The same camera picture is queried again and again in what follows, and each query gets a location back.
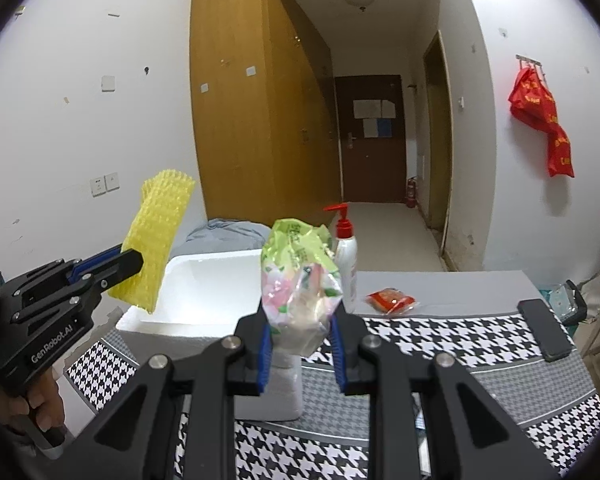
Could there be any person's left hand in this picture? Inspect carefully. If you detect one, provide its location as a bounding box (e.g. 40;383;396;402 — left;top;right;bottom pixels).
0;372;68;443

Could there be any red plastic bag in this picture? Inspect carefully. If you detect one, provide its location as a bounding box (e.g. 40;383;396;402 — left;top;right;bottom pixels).
508;67;576;178

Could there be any red snack packet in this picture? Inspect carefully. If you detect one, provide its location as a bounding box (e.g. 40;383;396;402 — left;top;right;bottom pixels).
365;288;419;316

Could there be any metal wall hook rack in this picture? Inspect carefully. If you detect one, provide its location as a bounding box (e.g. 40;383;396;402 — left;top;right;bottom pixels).
516;54;548;81

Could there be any clear plastic bag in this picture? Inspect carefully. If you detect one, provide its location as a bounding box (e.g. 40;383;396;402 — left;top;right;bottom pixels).
540;280;583;322

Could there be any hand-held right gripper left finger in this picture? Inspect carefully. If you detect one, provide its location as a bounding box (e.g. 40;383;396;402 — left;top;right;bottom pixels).
62;312;273;480

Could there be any brown entrance door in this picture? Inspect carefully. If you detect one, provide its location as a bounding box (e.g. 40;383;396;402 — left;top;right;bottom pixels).
334;75;407;204

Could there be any green pink plastic packet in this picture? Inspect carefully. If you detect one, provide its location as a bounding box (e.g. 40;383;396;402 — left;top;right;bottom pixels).
260;218;344;358

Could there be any blue white door notice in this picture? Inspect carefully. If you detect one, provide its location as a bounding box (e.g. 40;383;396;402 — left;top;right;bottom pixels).
363;118;392;139

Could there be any wooden side door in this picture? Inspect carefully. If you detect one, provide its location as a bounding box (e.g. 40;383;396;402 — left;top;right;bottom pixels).
423;30;454;246

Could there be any white foam box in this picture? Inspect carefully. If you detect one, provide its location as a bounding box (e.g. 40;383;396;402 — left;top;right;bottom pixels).
116;247;306;421

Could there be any houndstooth table mat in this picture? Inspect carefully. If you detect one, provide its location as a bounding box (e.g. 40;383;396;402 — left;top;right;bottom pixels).
65;312;600;480

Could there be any black phone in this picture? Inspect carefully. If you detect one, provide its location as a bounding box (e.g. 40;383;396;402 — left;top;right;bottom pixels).
517;298;573;362

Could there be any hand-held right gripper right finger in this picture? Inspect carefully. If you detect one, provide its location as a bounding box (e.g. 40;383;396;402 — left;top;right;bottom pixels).
330;305;566;480

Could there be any yellow foam net sleeve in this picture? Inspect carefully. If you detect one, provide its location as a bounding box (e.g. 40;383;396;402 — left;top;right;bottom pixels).
106;170;197;316

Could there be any wooden wardrobe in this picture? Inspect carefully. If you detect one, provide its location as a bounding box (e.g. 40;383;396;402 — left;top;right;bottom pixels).
189;0;346;233

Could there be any white pump bottle red top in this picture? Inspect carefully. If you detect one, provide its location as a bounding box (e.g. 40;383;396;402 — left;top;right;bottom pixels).
323;202;359;313

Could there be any grey bedding heap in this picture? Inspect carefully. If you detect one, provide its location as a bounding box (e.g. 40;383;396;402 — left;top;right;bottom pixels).
172;218;271;271

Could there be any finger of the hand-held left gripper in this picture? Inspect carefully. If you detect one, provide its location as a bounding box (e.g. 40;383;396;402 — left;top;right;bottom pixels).
66;244;127;281
82;249;146;291

